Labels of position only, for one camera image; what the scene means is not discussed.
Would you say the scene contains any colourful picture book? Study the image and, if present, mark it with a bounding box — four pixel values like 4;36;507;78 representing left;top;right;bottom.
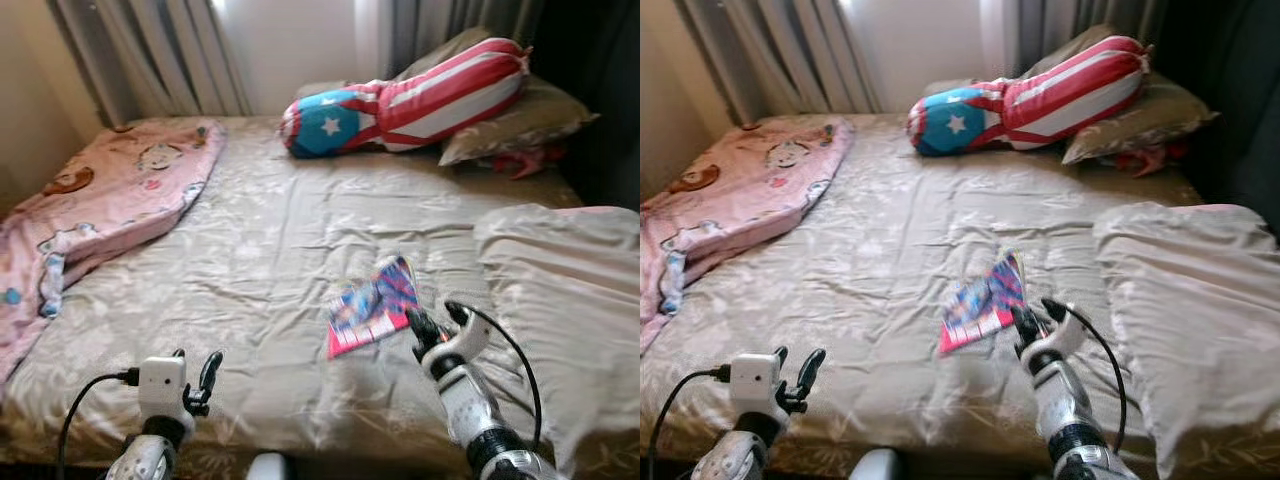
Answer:
938;250;1029;356
326;255;423;359

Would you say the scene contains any pink cartoon print quilt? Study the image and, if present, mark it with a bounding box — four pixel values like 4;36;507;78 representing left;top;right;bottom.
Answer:
640;115;854;353
0;118;226;386

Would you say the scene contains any grey robot leg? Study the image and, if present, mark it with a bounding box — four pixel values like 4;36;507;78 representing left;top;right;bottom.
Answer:
245;452;298;480
850;448;906;480

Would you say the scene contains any beige floral pillow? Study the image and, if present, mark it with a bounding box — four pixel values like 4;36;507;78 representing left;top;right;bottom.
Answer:
395;27;599;167
472;203;641;476
1092;202;1280;479
1020;25;1219;165

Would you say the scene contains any bed with beige floral sheet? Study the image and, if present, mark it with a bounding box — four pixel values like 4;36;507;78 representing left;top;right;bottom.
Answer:
640;112;1280;480
0;115;641;480

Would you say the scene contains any red pink crumpled cloth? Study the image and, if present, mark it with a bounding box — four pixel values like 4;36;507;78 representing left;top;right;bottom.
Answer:
487;145;566;181
1110;143;1191;178

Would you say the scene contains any star and stripes bolster pillow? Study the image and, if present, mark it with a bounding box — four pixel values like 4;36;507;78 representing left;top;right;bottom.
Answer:
280;38;531;159
906;36;1151;157

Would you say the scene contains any grey curtain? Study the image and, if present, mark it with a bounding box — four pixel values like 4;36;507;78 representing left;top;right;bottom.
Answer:
675;0;881;126
385;0;546;61
50;0;251;126
1010;0;1171;61

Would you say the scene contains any dark grey padded headboard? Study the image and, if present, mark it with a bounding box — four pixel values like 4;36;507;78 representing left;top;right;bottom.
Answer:
1150;0;1280;236
525;0;641;211

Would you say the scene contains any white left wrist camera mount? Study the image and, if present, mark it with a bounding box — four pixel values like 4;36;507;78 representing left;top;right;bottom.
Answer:
730;352;786;429
137;355;191;431

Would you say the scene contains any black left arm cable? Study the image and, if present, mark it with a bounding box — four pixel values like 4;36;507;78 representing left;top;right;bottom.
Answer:
55;368;141;480
648;365;733;480

